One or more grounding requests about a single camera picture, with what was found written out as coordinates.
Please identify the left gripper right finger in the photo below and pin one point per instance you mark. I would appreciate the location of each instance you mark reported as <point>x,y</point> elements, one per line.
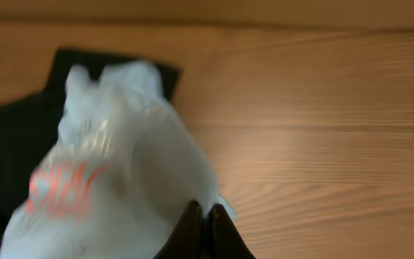
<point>224,240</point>

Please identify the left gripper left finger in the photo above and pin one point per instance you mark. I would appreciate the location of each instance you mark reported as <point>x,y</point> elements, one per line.
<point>184,241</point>

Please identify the light blue printed t-shirt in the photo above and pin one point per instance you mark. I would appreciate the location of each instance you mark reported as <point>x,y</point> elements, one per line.
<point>116,182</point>

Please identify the black polo shirt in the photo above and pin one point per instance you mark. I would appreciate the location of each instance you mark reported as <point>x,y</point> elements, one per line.
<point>29,126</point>

